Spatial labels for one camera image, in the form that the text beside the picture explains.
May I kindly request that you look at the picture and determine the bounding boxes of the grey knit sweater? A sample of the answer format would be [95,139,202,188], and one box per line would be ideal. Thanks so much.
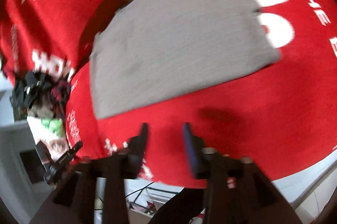
[90,0,280,119]

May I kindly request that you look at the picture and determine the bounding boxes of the dark patterned clothes pile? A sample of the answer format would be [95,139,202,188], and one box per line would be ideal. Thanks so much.
[10,71,71,120]

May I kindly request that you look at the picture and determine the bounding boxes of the white cabinet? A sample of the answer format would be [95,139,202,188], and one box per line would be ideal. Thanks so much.
[1,121,53,223]

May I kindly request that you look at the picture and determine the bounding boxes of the green white package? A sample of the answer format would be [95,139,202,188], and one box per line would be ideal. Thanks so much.
[27,116,69,161]

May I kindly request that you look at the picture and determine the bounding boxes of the red sofa seat cover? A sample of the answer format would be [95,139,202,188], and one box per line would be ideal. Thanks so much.
[66,0,336,188]

